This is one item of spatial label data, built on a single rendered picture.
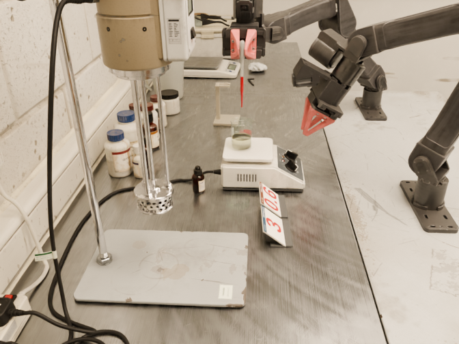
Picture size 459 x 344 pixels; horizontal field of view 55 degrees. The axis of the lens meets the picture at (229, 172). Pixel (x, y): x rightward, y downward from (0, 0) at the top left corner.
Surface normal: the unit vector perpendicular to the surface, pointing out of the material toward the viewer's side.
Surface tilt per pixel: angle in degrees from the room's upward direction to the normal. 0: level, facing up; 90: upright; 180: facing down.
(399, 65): 90
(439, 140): 79
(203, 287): 0
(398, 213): 0
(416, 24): 87
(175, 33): 90
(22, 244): 90
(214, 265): 0
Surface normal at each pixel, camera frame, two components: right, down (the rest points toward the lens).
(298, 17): 0.59, 0.32
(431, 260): -0.01, -0.87
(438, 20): -0.70, 0.33
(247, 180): -0.07, 0.49
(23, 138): 1.00, 0.02
